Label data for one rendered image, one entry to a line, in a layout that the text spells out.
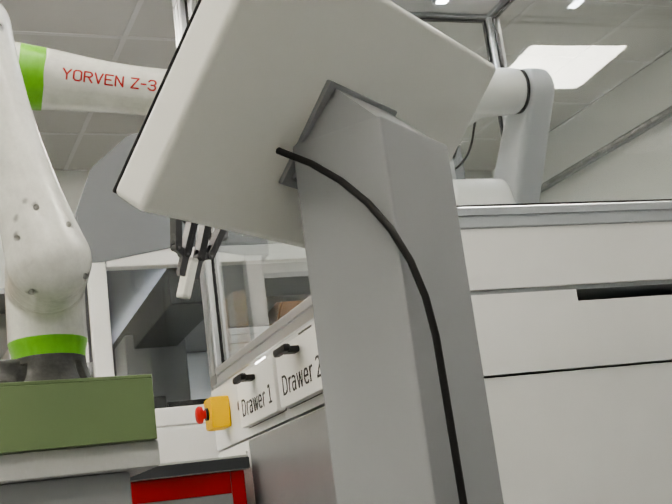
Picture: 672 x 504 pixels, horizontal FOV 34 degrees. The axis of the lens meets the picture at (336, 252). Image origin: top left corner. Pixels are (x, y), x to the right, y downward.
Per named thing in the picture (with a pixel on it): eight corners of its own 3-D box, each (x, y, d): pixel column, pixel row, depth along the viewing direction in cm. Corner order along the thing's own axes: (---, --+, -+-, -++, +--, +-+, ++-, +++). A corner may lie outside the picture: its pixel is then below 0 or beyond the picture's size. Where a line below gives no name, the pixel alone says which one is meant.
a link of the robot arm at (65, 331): (8, 352, 175) (3, 236, 179) (7, 369, 189) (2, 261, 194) (93, 346, 179) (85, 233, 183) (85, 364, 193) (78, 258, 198)
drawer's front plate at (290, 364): (328, 385, 182) (320, 319, 185) (281, 409, 209) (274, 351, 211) (339, 384, 183) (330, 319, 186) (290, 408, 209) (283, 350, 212)
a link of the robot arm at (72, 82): (42, 103, 192) (47, 40, 193) (40, 116, 203) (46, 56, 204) (248, 127, 202) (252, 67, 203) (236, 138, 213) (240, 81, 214)
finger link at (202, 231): (202, 197, 193) (209, 199, 194) (190, 260, 192) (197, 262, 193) (211, 195, 190) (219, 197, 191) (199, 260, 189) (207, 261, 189)
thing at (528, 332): (358, 387, 174) (346, 297, 178) (216, 451, 267) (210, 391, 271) (836, 344, 206) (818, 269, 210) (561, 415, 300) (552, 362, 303)
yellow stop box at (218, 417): (210, 428, 251) (207, 396, 252) (203, 432, 257) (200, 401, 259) (232, 426, 252) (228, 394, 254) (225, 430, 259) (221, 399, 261)
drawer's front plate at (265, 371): (277, 410, 211) (271, 353, 214) (241, 428, 238) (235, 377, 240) (286, 409, 212) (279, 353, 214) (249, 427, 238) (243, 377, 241)
